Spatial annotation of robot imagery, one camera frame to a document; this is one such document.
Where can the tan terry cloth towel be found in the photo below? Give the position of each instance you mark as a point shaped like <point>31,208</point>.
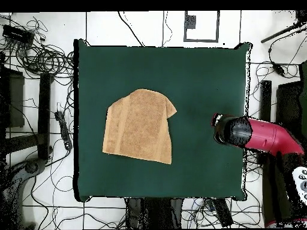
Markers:
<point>139,127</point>

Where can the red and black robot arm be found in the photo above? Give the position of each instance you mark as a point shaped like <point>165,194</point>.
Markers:
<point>263,135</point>

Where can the dark green table cloth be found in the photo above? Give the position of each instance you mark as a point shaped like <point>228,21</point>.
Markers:
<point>191,83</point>

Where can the black metal stand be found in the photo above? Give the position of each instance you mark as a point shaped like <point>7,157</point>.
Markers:
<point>44,107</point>
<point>287,100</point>

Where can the black power adapter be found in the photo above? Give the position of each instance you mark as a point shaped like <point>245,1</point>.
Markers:
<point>278,68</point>

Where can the black tripod rod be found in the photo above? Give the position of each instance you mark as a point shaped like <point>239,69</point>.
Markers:
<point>275,35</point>

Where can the dark grey square tag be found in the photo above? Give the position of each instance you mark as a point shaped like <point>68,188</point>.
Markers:
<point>190,22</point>

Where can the black power strip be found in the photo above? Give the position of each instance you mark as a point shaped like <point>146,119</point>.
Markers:
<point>64,130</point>

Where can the black electronics box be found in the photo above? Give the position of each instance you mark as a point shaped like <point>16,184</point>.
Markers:
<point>18,35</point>

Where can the grey square frame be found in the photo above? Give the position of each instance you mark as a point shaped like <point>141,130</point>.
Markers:
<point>201,40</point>

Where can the grey pedestal leg round foot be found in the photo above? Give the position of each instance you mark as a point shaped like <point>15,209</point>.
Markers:
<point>31,167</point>

